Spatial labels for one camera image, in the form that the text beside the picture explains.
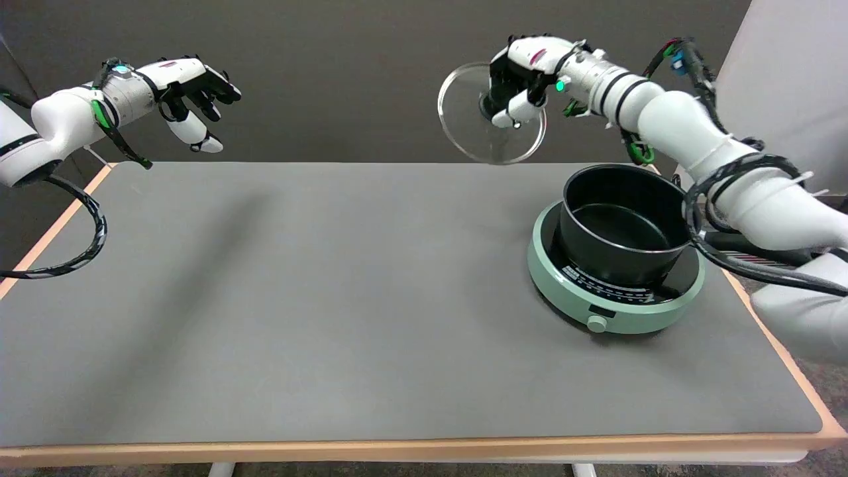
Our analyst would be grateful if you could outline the grey table mat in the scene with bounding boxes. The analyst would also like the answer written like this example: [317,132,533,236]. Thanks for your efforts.
[0,162,823,449]

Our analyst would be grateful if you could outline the green round induction cooker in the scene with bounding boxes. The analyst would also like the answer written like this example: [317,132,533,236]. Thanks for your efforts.
[527,199,707,335]

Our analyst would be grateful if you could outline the glass pot lid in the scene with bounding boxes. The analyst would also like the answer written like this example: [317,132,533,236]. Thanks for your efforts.
[437,62,548,166]

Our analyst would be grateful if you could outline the thick black braided cable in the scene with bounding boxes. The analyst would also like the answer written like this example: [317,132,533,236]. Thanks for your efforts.
[0,174,108,280]
[682,154,848,297]

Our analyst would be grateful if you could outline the black pot with handle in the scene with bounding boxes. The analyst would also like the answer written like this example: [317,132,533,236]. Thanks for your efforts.
[558,164,829,288]

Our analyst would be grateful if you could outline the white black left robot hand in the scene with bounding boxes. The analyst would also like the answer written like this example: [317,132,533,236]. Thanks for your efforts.
[154,56,243,154]

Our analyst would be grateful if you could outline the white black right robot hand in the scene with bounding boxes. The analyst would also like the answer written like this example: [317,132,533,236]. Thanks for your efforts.
[480,34,585,131]

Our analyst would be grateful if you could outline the thin green black cable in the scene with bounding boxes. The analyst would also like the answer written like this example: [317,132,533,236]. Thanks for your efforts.
[563,99,657,166]
[91,58,153,170]

